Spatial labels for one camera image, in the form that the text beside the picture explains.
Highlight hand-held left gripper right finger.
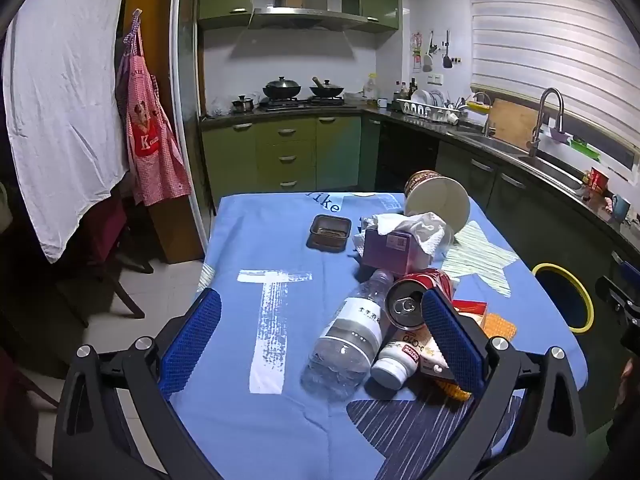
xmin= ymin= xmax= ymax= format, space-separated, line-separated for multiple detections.
xmin=421 ymin=287 xmax=588 ymax=480

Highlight orange spiky roller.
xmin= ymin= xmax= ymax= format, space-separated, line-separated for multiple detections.
xmin=434 ymin=311 xmax=518 ymax=402

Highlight glass sliding door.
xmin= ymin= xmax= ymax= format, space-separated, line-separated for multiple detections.
xmin=170 ymin=0 xmax=213 ymax=261

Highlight steel kitchen faucet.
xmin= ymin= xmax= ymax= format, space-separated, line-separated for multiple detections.
xmin=529 ymin=87 xmax=566 ymax=158

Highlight yellow-rimmed dark trash bin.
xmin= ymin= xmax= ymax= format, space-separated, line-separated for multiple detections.
xmin=531 ymin=262 xmax=594 ymax=333

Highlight gas stove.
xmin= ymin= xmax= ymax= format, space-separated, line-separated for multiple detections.
xmin=257 ymin=95 xmax=347 ymax=111

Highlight steel sink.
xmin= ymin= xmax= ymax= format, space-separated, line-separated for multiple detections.
xmin=457 ymin=130 xmax=586 ymax=196

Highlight clear plastic water bottle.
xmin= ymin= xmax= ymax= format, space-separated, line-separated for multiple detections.
xmin=300 ymin=269 xmax=396 ymax=402

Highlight steel range hood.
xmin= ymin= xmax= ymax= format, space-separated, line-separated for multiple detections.
xmin=248 ymin=7 xmax=368 ymax=31

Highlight red drink can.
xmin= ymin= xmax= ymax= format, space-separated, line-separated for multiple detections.
xmin=385 ymin=268 xmax=458 ymax=331

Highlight white hanging cloth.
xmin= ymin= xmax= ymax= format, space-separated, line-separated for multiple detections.
xmin=2 ymin=0 xmax=133 ymax=263

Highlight large paper cup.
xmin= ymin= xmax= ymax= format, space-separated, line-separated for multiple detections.
xmin=403 ymin=170 xmax=472 ymax=233

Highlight cream printed carton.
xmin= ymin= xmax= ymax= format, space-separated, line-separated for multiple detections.
xmin=417 ymin=340 xmax=457 ymax=377

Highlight green lower cabinets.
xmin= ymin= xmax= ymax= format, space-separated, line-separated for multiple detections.
xmin=200 ymin=112 xmax=640 ymax=436

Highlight white pill bottle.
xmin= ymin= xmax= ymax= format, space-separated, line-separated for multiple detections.
xmin=370 ymin=327 xmax=433 ymax=389

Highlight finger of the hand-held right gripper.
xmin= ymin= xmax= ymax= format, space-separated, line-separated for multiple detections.
xmin=596 ymin=275 xmax=640 ymax=318
xmin=611 ymin=254 xmax=640 ymax=288

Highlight blue printed tablecloth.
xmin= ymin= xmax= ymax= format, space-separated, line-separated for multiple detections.
xmin=167 ymin=191 xmax=588 ymax=480

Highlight red cushioned chair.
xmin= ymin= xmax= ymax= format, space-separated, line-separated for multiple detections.
xmin=75 ymin=190 xmax=156 ymax=321

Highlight black lidded wok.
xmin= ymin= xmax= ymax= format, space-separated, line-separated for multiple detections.
xmin=309 ymin=77 xmax=346 ymax=98
xmin=262 ymin=76 xmax=302 ymax=100

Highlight purple cardboard box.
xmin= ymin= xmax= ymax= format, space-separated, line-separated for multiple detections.
xmin=361 ymin=227 xmax=431 ymax=276

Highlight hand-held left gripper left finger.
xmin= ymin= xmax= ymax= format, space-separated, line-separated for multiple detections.
xmin=52 ymin=287 xmax=223 ymax=480

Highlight small rectangular metal tray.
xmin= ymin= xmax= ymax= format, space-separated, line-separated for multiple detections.
xmin=306 ymin=214 xmax=352 ymax=253

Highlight white dish rack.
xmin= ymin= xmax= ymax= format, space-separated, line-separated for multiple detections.
xmin=396 ymin=89 xmax=461 ymax=123

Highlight purple tissue box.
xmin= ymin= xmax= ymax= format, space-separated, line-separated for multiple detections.
xmin=354 ymin=212 xmax=456 ymax=261

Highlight small red paper box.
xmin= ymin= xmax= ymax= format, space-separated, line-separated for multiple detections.
xmin=452 ymin=299 xmax=488 ymax=317

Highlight black built-in appliance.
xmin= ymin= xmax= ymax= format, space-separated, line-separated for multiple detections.
xmin=377 ymin=125 xmax=441 ymax=193

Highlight white window blind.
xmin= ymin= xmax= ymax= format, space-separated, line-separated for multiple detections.
xmin=467 ymin=0 xmax=640 ymax=148

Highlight pink checked apron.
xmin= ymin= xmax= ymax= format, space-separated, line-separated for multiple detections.
xmin=116 ymin=9 xmax=193 ymax=206

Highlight wooden cutting board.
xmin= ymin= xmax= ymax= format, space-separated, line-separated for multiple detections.
xmin=487 ymin=98 xmax=541 ymax=151

